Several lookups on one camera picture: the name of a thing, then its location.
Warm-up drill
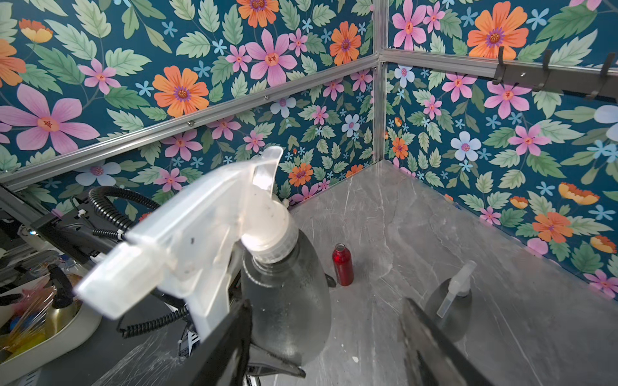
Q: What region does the black metal ceiling bracket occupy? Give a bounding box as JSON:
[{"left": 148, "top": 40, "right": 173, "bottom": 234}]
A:
[{"left": 492, "top": 48, "right": 617, "bottom": 102}]

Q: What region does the small red object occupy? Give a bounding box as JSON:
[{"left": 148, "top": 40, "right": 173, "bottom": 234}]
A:
[{"left": 332, "top": 243, "right": 354, "bottom": 286}]

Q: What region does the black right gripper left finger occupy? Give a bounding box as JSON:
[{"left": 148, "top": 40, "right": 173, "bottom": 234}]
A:
[{"left": 164, "top": 300, "right": 252, "bottom": 386}]

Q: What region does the clear plastic spray bottle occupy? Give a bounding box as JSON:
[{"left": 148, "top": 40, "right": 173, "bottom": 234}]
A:
[
  {"left": 241, "top": 232, "right": 332, "bottom": 366},
  {"left": 424, "top": 279, "right": 473, "bottom": 343}
]

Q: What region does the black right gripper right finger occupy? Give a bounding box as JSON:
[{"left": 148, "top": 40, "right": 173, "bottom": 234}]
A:
[{"left": 400, "top": 298, "right": 491, "bottom": 386}]

